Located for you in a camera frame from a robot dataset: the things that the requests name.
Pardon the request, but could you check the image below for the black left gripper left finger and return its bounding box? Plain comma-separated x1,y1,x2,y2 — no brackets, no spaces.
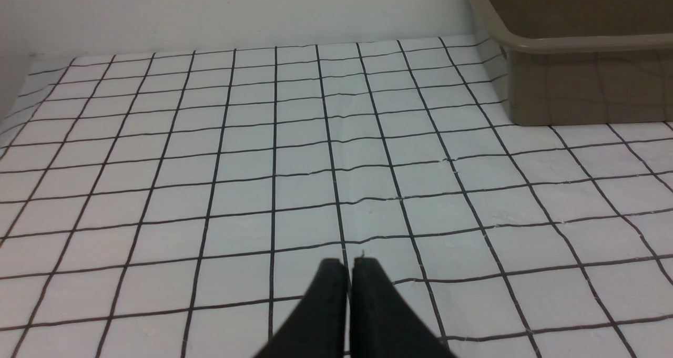
256,258,348,357

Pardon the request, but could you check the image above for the white black grid tablecloth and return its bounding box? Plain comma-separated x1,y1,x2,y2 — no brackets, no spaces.
1,36,672,357

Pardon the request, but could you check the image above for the olive green plastic bin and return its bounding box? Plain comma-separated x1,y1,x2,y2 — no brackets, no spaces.
468,0,672,126

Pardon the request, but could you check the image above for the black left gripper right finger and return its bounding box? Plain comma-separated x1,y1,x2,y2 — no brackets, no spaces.
350,258,455,357

